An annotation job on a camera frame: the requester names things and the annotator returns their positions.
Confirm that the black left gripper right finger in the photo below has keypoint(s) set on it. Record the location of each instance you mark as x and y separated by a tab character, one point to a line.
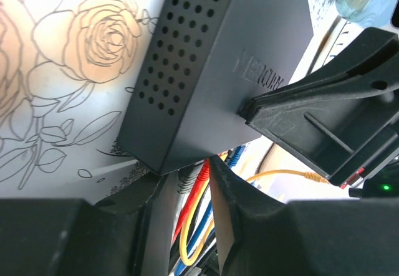
258	235

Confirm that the black network switch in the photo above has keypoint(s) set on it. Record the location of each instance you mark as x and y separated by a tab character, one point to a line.
206	59

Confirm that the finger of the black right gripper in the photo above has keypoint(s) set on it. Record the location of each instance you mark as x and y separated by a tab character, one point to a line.
341	119

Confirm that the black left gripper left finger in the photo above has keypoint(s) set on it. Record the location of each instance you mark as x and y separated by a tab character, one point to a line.
127	233

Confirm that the floral table mat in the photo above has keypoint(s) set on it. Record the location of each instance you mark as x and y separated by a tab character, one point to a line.
58	127

